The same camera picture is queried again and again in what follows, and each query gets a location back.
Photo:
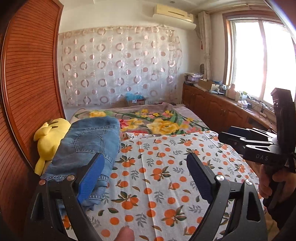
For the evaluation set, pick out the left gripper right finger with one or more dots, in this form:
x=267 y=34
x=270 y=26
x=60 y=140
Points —
x=246 y=220

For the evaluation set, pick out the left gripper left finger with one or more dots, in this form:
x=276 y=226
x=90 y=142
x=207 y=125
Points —
x=44 y=221

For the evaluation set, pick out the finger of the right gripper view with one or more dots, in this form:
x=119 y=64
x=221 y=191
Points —
x=238 y=138

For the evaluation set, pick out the blue denim jeans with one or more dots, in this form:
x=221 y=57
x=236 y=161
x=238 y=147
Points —
x=84 y=139

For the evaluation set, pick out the right hand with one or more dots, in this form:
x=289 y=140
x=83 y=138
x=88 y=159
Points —
x=282 y=175

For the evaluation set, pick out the left hand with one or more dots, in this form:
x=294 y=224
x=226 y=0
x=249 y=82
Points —
x=125 y=234

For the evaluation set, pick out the wooden cabinet under window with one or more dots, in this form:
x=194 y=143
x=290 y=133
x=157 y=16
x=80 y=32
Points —
x=219 y=113

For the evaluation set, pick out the white plastic jug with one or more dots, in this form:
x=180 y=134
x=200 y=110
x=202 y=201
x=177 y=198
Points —
x=230 y=91

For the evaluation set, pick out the cardboard box on cabinet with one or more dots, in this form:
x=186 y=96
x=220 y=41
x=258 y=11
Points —
x=208 y=84

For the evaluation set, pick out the floral blanket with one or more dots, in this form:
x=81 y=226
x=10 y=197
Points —
x=155 y=119

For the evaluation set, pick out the yellow Pikachu plush toy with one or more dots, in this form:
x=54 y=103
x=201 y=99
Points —
x=49 y=136

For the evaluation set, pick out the orange print bed sheet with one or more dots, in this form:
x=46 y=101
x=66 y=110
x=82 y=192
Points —
x=151 y=190

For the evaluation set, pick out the blue item in box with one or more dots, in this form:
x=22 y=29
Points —
x=134 y=99

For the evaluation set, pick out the side drape curtain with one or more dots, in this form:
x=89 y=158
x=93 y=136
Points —
x=206 y=40

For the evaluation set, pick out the wooden louvered wardrobe door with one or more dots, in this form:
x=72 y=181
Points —
x=30 y=96

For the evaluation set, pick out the circle pattern sheer curtain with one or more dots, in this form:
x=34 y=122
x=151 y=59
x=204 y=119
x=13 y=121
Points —
x=105 y=66

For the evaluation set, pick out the window with wooden frame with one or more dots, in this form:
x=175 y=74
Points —
x=259 y=54

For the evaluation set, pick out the white wall air conditioner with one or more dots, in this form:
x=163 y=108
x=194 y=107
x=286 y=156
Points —
x=173 y=17

